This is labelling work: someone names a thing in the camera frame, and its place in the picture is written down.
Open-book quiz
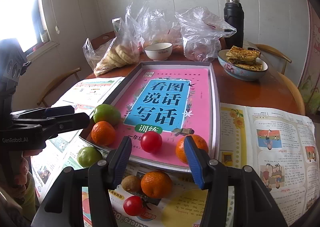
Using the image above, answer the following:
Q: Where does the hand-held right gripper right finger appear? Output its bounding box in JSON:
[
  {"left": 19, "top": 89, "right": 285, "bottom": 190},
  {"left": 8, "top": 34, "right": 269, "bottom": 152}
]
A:
[{"left": 184, "top": 134, "right": 289, "bottom": 227}]

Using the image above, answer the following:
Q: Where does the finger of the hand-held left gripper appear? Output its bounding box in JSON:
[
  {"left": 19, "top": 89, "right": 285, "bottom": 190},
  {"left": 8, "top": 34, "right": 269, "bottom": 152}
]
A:
[
  {"left": 37, "top": 113, "right": 90, "bottom": 140},
  {"left": 15, "top": 106, "right": 75, "bottom": 120}
]

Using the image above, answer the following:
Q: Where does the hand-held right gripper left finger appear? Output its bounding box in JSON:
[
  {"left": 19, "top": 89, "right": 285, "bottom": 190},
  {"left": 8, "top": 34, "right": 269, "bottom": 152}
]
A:
[{"left": 31, "top": 136, "right": 133, "bottom": 227}]

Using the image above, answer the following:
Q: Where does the mandarin orange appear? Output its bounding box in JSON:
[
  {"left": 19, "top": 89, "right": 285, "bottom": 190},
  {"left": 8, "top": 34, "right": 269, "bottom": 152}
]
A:
[
  {"left": 140, "top": 171, "right": 173, "bottom": 199},
  {"left": 91, "top": 121, "right": 116, "bottom": 146},
  {"left": 175, "top": 134, "right": 209, "bottom": 165}
]

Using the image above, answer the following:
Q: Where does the brown kiwi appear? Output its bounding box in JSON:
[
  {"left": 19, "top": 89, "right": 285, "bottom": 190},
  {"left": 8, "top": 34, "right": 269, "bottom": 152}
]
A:
[{"left": 122, "top": 175, "right": 142, "bottom": 192}]

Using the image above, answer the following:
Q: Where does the green tomato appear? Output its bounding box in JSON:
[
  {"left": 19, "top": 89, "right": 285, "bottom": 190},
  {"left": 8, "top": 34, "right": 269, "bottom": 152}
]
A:
[
  {"left": 77, "top": 146, "right": 103, "bottom": 168},
  {"left": 93, "top": 104, "right": 122, "bottom": 127}
]

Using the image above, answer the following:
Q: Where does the red tomato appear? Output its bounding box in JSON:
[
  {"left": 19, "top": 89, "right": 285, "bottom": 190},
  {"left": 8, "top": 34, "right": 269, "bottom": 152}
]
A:
[
  {"left": 140, "top": 131, "right": 163, "bottom": 153},
  {"left": 123, "top": 196, "right": 145, "bottom": 217}
]

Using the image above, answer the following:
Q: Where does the person's left forearm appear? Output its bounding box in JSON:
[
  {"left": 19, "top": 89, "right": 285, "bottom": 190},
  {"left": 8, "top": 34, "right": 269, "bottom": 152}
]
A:
[{"left": 0, "top": 172, "right": 38, "bottom": 227}]

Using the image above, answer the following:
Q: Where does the person's left hand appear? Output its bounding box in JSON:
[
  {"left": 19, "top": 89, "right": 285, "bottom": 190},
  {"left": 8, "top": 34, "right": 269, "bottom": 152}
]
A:
[{"left": 14, "top": 149, "right": 43, "bottom": 188}]

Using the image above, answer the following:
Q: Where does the folded colourful newspaper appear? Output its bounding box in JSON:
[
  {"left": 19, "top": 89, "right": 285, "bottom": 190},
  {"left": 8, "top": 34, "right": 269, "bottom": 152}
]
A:
[{"left": 51, "top": 76, "right": 125, "bottom": 117}]

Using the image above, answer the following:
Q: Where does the pink and blue book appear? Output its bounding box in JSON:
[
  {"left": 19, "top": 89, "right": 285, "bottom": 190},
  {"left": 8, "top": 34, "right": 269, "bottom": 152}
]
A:
[{"left": 86, "top": 68, "right": 213, "bottom": 167}]

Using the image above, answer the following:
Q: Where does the clear plastic bag with bread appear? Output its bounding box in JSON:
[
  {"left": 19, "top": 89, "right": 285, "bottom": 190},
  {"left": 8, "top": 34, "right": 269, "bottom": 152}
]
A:
[{"left": 83, "top": 18, "right": 140, "bottom": 77}]

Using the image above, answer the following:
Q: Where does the stack of flatbreads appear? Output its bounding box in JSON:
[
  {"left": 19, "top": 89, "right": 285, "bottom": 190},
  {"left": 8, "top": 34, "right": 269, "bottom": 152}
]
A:
[{"left": 95, "top": 43, "right": 140, "bottom": 75}]

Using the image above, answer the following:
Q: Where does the large colourful newspaper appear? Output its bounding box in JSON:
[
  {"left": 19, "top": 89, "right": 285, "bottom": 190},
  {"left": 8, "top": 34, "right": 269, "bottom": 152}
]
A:
[{"left": 30, "top": 102, "right": 317, "bottom": 227}]

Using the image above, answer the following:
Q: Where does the blue floral bowl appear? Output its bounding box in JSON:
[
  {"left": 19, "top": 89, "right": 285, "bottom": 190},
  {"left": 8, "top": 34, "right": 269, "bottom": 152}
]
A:
[{"left": 217, "top": 49, "right": 268, "bottom": 82}]

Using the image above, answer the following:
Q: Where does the window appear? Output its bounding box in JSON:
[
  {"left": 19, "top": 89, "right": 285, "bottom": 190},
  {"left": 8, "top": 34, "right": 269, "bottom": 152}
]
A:
[{"left": 0, "top": 0, "right": 50, "bottom": 54}]

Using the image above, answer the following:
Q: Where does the white bowl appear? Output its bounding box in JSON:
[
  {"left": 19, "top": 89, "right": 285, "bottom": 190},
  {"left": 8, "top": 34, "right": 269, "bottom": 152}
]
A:
[{"left": 144, "top": 42, "right": 173, "bottom": 62}]

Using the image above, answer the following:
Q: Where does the stack of scallion pancakes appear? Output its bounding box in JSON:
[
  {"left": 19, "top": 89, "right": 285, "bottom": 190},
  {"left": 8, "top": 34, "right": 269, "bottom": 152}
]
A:
[{"left": 226, "top": 45, "right": 263, "bottom": 70}]

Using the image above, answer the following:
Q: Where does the black thermos flask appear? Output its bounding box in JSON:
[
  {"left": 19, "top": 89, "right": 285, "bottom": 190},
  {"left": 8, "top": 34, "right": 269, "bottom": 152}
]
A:
[{"left": 223, "top": 0, "right": 244, "bottom": 49}]

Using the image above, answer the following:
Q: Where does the pink cartoon wall poster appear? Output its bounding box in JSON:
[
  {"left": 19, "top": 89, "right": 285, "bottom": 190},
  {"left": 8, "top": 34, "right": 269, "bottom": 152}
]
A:
[{"left": 297, "top": 2, "right": 320, "bottom": 115}]

